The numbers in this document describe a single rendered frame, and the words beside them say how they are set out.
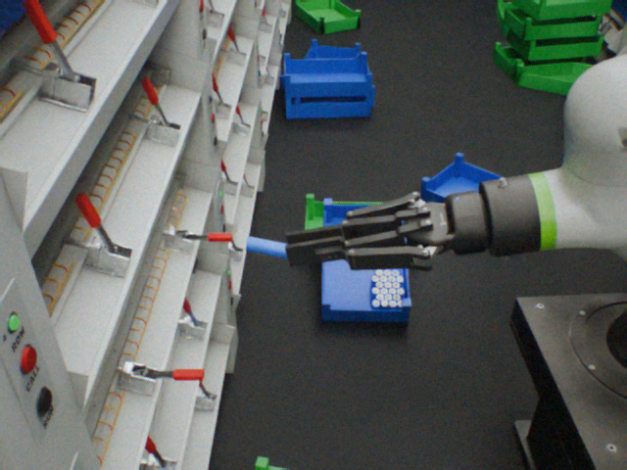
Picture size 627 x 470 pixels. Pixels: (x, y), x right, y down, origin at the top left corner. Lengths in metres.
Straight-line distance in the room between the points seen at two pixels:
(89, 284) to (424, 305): 1.06
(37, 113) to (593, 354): 0.84
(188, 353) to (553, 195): 0.63
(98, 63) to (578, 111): 0.47
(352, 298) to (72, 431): 1.09
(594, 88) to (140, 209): 0.50
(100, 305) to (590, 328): 0.77
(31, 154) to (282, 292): 1.16
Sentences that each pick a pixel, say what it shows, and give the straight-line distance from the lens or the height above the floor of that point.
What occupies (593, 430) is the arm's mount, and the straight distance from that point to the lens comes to 1.00.
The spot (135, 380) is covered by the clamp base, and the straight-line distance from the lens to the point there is 0.83.
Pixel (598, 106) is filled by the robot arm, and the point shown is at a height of 0.81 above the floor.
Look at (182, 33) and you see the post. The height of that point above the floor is 0.75.
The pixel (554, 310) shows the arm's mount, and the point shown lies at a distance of 1.16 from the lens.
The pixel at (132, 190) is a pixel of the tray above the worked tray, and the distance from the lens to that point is 0.83.
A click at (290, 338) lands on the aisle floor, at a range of 1.53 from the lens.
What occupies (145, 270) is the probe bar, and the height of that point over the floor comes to 0.51.
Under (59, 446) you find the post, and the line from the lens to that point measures 0.56.
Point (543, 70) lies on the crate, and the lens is 2.83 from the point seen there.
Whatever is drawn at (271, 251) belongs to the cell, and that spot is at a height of 0.59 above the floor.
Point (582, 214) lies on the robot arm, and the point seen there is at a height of 0.67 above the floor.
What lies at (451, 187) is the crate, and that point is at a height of 0.00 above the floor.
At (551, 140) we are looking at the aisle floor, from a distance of 2.39.
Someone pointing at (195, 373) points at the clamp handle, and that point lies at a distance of 0.82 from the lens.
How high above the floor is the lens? 1.10
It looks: 37 degrees down
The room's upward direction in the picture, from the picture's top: straight up
